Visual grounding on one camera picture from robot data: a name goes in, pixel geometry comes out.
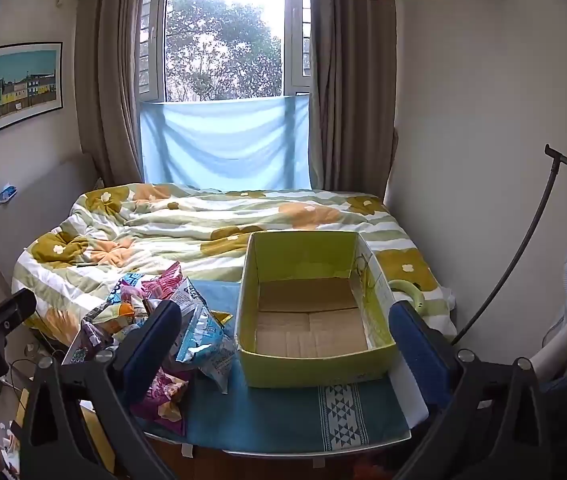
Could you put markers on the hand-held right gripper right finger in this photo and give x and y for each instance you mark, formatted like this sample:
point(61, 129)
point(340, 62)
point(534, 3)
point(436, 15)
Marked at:
point(418, 355)

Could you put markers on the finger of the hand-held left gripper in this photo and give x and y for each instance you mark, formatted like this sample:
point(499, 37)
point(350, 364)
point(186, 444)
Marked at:
point(6, 312)

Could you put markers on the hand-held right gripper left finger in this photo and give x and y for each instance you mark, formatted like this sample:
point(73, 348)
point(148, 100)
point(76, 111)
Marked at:
point(151, 355)

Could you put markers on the cream orange cake packet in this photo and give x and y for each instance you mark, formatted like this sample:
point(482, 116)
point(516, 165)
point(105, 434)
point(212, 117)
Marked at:
point(121, 316)

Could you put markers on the yellow-green cardboard box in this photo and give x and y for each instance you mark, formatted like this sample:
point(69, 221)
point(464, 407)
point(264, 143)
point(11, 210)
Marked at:
point(313, 332)

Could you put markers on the pink purple snack packet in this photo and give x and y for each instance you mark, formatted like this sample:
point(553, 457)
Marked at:
point(163, 402)

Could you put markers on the light blue snack packet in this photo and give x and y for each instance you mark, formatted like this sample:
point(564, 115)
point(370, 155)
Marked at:
point(206, 342)

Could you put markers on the colourful patterned cloth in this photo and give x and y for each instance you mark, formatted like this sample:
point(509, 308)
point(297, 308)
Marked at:
point(83, 347)

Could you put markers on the white grey snack packet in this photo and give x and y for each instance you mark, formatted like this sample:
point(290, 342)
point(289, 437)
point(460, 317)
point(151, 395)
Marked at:
point(189, 296)

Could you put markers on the blue lettered snack packet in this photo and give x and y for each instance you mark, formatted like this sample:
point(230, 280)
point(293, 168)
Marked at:
point(123, 286)

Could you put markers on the pink striped snack packet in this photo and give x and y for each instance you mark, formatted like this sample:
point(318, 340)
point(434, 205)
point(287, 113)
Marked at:
point(163, 278)

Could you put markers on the gold snack packet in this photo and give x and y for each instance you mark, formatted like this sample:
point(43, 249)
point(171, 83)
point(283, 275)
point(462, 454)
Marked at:
point(224, 318)

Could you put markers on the grey bed headboard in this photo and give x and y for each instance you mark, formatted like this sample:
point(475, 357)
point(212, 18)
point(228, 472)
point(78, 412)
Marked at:
point(28, 210)

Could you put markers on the small blue object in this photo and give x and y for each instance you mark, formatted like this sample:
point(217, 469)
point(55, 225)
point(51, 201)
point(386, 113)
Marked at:
point(7, 193)

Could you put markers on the floral quilted blanket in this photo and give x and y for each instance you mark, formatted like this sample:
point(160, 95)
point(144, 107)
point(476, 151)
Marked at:
point(188, 230)

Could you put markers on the framed houses picture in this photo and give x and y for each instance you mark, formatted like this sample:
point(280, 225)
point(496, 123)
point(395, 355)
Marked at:
point(18, 90)

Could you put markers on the light blue window cloth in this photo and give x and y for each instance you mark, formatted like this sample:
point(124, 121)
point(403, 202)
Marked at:
point(223, 145)

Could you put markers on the brown curtain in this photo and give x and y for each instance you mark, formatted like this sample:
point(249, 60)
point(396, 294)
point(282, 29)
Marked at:
point(353, 85)
point(108, 85)

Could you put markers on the window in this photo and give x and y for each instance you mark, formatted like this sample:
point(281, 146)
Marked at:
point(223, 35)

